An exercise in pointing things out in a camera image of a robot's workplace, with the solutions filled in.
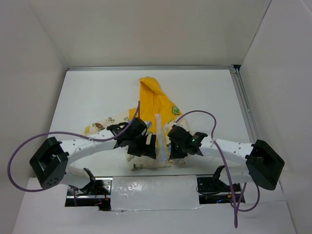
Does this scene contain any yellow cream dinosaur print jacket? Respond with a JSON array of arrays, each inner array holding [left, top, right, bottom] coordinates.
[[84, 76, 190, 172]]

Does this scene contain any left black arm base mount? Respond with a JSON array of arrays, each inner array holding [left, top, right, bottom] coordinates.
[[65, 168, 113, 211]]

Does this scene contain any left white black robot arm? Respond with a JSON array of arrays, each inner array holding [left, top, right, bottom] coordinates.
[[30, 117, 156, 195]]

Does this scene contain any white taped cover plate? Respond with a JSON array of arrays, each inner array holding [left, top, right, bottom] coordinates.
[[111, 175, 200, 212]]

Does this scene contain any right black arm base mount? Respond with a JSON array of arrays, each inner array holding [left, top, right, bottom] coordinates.
[[196, 166, 232, 205]]

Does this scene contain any aluminium frame rail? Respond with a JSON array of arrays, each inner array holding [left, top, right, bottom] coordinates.
[[229, 65, 262, 143], [68, 65, 235, 71]]

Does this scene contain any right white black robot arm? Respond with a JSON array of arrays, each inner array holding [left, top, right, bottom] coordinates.
[[168, 125, 285, 191]]

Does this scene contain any aluminium frame rail right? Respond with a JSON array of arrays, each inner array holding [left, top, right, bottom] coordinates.
[[229, 65, 262, 143]]

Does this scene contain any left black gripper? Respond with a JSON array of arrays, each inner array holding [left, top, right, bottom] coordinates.
[[127, 132, 156, 159]]

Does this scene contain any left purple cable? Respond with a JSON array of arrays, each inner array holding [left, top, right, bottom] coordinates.
[[7, 100, 141, 208]]

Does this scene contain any aluminium frame rail back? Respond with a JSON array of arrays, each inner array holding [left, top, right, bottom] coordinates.
[[68, 65, 235, 71]]

